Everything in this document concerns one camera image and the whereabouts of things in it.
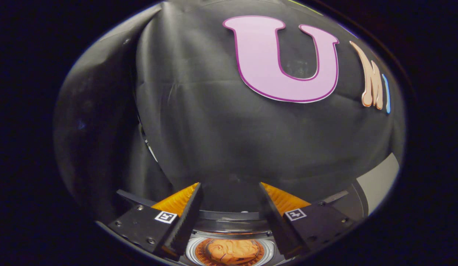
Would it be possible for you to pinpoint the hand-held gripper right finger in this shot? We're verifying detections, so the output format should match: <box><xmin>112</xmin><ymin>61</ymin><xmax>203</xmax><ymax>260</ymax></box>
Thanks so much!
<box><xmin>259</xmin><ymin>182</ymin><xmax>357</xmax><ymax>260</ymax></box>

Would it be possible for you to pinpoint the orange shirt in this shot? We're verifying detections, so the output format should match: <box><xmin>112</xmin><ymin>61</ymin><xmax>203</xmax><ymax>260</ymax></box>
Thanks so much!
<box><xmin>205</xmin><ymin>239</ymin><xmax>260</xmax><ymax>265</ymax></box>

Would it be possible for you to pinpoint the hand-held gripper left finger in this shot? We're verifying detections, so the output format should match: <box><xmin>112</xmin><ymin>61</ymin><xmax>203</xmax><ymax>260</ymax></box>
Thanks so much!
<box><xmin>107</xmin><ymin>182</ymin><xmax>204</xmax><ymax>261</ymax></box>

